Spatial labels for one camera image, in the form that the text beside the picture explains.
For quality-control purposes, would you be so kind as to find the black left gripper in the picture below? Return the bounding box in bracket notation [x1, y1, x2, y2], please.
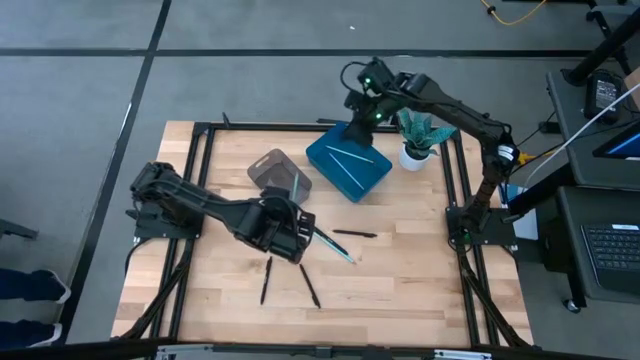
[249, 199, 317, 264]

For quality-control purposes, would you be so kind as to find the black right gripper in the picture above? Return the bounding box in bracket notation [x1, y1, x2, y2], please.
[342, 97, 396, 146]

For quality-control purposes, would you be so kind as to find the light blue pencil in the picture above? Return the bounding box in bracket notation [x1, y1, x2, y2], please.
[328, 152, 365, 191]

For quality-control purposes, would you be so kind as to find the blue plastic bin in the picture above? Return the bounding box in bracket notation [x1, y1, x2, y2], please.
[305, 121, 394, 204]

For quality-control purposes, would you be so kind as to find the snake plant in white pot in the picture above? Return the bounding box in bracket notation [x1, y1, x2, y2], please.
[397, 108, 457, 173]

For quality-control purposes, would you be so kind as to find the clear grey plastic bin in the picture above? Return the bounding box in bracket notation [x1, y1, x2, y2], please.
[246, 147, 314, 216]

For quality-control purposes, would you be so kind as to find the black desk beam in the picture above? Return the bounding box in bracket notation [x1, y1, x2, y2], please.
[507, 162, 576, 217]

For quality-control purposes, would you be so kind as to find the white box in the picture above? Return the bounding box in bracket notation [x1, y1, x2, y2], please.
[501, 183, 539, 241]

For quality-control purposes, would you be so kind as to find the grey desk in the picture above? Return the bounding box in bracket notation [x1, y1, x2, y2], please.
[544, 67, 640, 191]
[554, 185, 640, 307]

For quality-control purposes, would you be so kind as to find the thick black pole stand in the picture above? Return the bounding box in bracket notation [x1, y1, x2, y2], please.
[562, 9, 640, 87]

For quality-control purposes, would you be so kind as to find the tablet with blue screen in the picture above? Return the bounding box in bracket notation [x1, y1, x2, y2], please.
[592, 119, 640, 161]

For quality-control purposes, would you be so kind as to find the thin black pole stand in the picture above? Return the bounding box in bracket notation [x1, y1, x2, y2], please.
[583, 0, 634, 76]

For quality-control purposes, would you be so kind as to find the brown cardboard box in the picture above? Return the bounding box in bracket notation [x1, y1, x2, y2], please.
[623, 67, 640, 109]

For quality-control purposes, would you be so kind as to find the person's leg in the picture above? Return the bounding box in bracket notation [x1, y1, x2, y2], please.
[0, 268, 72, 305]
[0, 319, 64, 350]

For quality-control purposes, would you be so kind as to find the black keyboard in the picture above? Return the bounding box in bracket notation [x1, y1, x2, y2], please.
[579, 222, 640, 296]

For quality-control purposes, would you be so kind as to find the black chair base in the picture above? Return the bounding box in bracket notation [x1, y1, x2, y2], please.
[0, 218, 40, 241]

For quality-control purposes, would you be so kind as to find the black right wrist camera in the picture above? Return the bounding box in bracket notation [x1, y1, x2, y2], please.
[343, 88, 370, 115]

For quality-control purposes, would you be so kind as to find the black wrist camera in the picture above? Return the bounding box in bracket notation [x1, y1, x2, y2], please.
[343, 88, 370, 115]
[262, 185, 294, 206]

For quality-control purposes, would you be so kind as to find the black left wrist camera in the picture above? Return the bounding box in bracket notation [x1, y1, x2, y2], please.
[262, 185, 294, 206]

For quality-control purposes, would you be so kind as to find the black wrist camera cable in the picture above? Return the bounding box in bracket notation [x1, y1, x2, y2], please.
[339, 59, 369, 99]

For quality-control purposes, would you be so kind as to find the black aluminium table frame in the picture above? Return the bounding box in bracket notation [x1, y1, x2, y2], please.
[112, 112, 534, 350]

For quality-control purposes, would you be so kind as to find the yellow power cable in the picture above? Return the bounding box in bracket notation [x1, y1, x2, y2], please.
[479, 0, 549, 26]

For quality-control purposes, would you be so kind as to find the black front rail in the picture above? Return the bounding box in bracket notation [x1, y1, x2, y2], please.
[0, 338, 640, 360]

